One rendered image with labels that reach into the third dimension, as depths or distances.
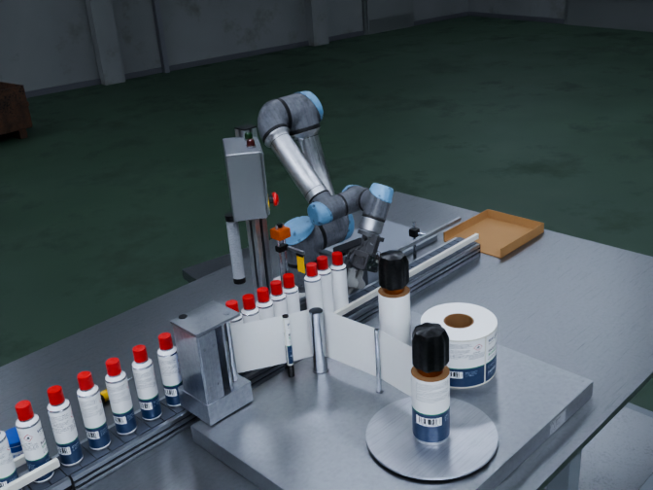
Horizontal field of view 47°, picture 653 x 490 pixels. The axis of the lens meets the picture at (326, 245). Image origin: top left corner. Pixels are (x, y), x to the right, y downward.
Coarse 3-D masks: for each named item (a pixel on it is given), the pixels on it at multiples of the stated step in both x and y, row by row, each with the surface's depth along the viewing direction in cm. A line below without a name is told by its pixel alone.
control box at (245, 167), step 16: (224, 144) 206; (240, 144) 205; (256, 144) 204; (224, 160) 214; (240, 160) 198; (256, 160) 198; (240, 176) 199; (256, 176) 200; (240, 192) 201; (256, 192) 202; (240, 208) 203; (256, 208) 204
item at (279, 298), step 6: (270, 282) 214; (276, 282) 214; (276, 288) 213; (282, 288) 215; (270, 294) 216; (276, 294) 214; (282, 294) 215; (276, 300) 214; (282, 300) 214; (276, 306) 215; (282, 306) 215; (276, 312) 215; (282, 312) 216
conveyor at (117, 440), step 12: (456, 240) 282; (432, 252) 274; (456, 252) 272; (432, 264) 264; (372, 288) 251; (372, 300) 243; (240, 372) 210; (168, 408) 197; (180, 408) 197; (156, 420) 193; (144, 432) 189; (84, 444) 186; (120, 444) 185; (84, 456) 182; (96, 456) 181; (60, 468) 178; (72, 468) 178
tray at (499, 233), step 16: (464, 224) 301; (480, 224) 306; (496, 224) 305; (512, 224) 304; (528, 224) 299; (448, 240) 293; (480, 240) 291; (496, 240) 290; (512, 240) 289; (528, 240) 288; (496, 256) 278
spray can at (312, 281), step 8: (312, 264) 223; (312, 272) 223; (304, 280) 225; (312, 280) 223; (320, 280) 224; (312, 288) 224; (320, 288) 225; (312, 296) 225; (320, 296) 226; (312, 304) 226; (320, 304) 227
